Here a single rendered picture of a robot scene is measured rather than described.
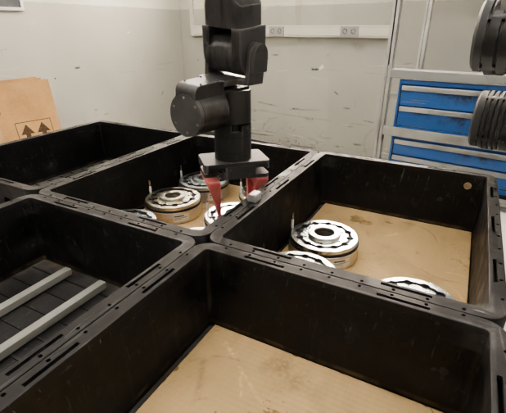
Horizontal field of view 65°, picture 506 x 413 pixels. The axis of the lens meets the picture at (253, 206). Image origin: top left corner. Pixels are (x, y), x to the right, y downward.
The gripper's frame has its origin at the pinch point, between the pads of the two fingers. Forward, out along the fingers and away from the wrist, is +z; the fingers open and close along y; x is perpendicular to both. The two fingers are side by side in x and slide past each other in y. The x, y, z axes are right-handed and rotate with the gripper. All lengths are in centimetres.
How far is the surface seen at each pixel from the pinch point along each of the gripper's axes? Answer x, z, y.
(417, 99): 134, 10, 139
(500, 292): -36.5, -5.8, 16.0
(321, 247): -13.7, 1.3, 9.5
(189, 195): 10.6, 1.0, -6.1
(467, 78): 114, -3, 152
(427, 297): -35.4, -5.8, 9.1
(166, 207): 6.0, 0.9, -10.8
